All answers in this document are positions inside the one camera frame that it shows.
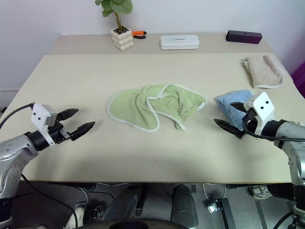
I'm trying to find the orange handled pliers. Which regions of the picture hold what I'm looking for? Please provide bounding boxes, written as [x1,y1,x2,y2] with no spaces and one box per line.
[132,30,148,40]

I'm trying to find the dark rounded leg shape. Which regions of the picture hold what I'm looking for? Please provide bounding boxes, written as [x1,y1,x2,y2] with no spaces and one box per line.
[103,185,147,221]
[170,184,200,229]

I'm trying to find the dark purple long box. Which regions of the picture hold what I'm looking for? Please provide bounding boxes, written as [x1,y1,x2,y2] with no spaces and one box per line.
[225,30,263,45]

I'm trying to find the magenta object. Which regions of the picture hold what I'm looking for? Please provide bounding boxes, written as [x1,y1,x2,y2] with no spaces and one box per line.
[291,63,305,100]

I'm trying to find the grey white sneaker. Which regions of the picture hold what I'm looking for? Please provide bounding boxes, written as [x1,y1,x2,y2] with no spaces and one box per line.
[247,185,275,200]

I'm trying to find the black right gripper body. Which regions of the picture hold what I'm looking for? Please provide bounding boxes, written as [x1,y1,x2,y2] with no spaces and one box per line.
[242,107,260,134]

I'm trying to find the green towel with white trim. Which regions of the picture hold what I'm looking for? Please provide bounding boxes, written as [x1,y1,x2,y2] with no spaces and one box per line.
[107,83,208,133]

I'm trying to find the green plant in white pot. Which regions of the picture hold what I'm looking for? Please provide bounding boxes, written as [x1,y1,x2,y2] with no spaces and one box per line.
[94,0,135,52]

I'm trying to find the white flat rectangular box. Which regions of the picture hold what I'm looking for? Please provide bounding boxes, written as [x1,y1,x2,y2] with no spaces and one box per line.
[160,35,200,51]

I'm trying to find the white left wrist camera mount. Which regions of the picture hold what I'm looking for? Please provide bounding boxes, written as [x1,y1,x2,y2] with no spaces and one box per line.
[30,103,60,146]

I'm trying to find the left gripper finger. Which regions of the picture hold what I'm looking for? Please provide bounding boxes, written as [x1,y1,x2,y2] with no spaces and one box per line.
[57,108,80,123]
[70,121,96,142]

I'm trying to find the black metal stand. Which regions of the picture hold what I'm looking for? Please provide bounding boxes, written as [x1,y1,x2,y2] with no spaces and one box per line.
[207,197,238,229]

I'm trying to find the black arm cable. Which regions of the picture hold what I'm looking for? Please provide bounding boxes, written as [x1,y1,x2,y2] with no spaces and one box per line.
[0,103,35,129]
[242,118,305,142]

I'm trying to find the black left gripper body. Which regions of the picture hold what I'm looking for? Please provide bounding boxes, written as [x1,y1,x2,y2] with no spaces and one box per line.
[48,121,72,145]

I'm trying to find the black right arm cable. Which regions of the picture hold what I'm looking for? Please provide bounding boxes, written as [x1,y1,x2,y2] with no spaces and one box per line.
[242,118,305,142]

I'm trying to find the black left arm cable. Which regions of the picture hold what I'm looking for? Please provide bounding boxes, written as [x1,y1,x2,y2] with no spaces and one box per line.
[0,103,35,129]

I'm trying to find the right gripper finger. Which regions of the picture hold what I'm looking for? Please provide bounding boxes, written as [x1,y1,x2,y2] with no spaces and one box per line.
[213,119,248,140]
[230,102,248,115]

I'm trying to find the thin black cable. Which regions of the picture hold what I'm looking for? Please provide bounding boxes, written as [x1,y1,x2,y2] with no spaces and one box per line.
[20,174,80,229]

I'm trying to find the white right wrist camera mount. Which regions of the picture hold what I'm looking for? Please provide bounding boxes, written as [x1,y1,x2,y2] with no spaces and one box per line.
[244,92,276,135]

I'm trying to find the blue cloth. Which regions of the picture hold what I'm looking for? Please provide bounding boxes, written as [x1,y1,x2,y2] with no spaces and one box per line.
[215,89,254,131]

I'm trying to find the white shoe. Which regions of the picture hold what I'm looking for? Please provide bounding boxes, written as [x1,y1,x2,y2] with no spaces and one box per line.
[63,207,84,229]

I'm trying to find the beige cloth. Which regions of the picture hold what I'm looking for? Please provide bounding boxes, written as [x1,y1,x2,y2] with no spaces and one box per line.
[240,54,286,90]

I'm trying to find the thin white cable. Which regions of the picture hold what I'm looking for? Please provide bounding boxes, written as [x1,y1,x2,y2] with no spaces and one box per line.
[202,183,226,203]

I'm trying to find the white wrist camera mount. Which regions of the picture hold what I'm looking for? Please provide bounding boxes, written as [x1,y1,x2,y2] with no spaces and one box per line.
[30,103,60,146]
[244,92,276,135]

